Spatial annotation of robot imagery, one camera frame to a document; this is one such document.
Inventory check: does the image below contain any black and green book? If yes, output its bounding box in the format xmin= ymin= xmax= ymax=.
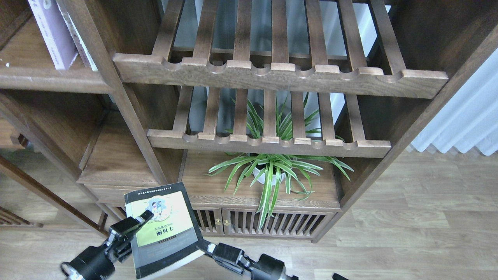
xmin=124 ymin=182 xmax=204 ymax=280

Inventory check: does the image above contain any white and lilac book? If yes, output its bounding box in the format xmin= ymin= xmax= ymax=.
xmin=28 ymin=0 xmax=78 ymax=70

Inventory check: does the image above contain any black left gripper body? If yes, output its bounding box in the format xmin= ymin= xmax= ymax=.
xmin=60 ymin=217 xmax=144 ymax=280

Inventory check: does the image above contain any green spider plant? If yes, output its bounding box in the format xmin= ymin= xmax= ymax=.
xmin=204 ymin=101 xmax=354 ymax=230

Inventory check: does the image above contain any white plant pot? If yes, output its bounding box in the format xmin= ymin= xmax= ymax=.
xmin=253 ymin=166 xmax=286 ymax=186

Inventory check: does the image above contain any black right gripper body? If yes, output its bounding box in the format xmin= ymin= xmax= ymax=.
xmin=212 ymin=243 xmax=299 ymax=280

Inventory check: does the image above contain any dark wooden side furniture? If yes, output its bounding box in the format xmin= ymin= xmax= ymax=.
xmin=1 ymin=118 xmax=103 ymax=232

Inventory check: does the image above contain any dark wooden bookshelf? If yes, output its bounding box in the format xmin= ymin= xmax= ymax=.
xmin=1 ymin=0 xmax=497 ymax=243

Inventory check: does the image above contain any white pleated curtain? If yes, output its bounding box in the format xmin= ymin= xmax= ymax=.
xmin=411 ymin=50 xmax=498 ymax=156

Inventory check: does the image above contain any white book behind post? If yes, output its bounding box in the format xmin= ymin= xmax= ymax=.
xmin=56 ymin=0 xmax=98 ymax=72

